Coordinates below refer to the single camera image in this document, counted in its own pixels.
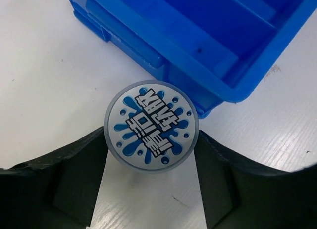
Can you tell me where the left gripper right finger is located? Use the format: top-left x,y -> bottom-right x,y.
194,131 -> 317,229

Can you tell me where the blue plastic divided bin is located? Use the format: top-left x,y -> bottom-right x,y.
69,0 -> 317,118

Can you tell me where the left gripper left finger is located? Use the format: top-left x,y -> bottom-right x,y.
0,128 -> 108,229

